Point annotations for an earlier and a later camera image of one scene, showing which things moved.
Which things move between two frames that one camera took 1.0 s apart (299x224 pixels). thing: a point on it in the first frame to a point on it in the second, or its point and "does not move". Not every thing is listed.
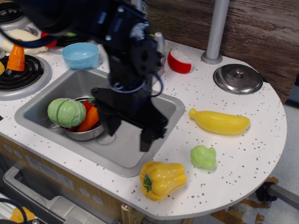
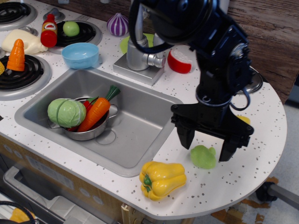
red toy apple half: (179, 61) does not move
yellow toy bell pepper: (158, 180) does not move
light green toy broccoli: (203, 157) does not move
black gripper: (130, 98) to (213, 117)
